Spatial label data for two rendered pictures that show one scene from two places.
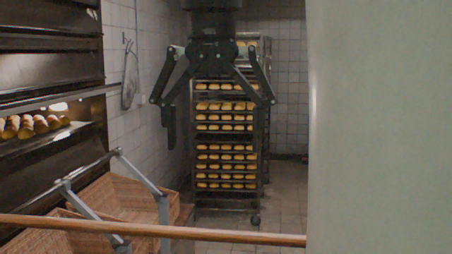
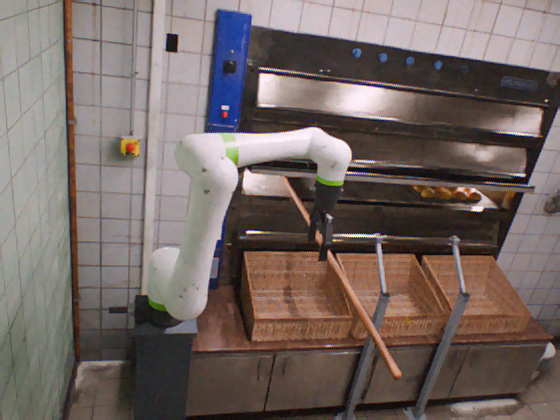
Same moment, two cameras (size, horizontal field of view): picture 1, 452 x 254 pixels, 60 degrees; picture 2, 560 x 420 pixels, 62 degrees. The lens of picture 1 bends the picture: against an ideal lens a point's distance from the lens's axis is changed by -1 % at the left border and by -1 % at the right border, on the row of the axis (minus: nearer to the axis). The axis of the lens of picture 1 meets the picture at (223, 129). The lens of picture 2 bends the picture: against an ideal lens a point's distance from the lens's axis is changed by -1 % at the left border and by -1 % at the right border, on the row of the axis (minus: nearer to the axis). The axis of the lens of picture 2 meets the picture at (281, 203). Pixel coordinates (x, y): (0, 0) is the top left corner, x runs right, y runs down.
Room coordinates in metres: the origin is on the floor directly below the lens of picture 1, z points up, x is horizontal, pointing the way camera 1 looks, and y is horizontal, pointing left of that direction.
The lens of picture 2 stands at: (-0.14, -1.26, 2.29)
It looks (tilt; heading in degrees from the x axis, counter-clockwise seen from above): 25 degrees down; 65
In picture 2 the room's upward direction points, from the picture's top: 10 degrees clockwise
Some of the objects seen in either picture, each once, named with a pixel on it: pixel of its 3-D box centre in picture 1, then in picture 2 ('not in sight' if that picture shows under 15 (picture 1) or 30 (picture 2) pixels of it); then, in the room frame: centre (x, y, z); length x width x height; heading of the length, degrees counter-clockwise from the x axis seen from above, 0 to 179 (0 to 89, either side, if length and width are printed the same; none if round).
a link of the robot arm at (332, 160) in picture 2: not in sight; (332, 159); (0.61, 0.03, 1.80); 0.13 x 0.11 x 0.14; 99
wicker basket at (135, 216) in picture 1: (128, 209); (471, 292); (2.15, 0.55, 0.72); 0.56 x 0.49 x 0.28; 173
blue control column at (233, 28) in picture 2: not in sight; (201, 155); (0.66, 1.97, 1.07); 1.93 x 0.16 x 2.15; 82
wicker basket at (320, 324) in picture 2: not in sight; (293, 293); (0.96, 0.72, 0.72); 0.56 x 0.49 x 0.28; 172
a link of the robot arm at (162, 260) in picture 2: not in sight; (169, 279); (0.12, 0.06, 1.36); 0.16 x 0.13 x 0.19; 99
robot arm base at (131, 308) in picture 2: not in sight; (149, 307); (0.06, 0.08, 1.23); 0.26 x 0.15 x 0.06; 173
